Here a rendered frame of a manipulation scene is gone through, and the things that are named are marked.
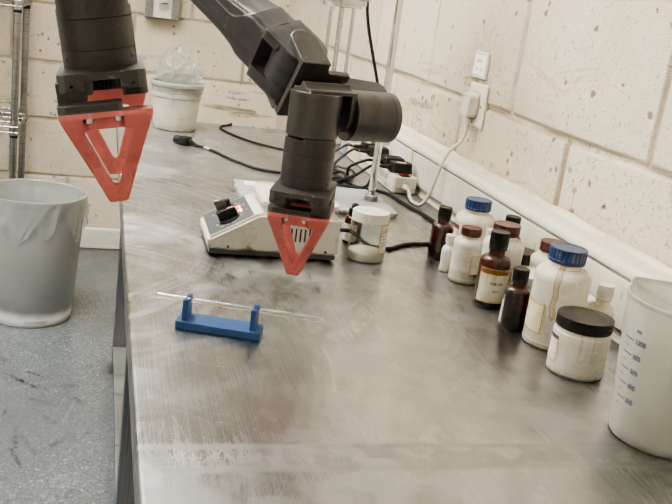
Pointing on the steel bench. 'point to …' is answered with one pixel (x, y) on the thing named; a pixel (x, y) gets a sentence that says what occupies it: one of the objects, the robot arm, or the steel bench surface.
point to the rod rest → (219, 324)
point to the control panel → (230, 222)
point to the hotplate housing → (246, 239)
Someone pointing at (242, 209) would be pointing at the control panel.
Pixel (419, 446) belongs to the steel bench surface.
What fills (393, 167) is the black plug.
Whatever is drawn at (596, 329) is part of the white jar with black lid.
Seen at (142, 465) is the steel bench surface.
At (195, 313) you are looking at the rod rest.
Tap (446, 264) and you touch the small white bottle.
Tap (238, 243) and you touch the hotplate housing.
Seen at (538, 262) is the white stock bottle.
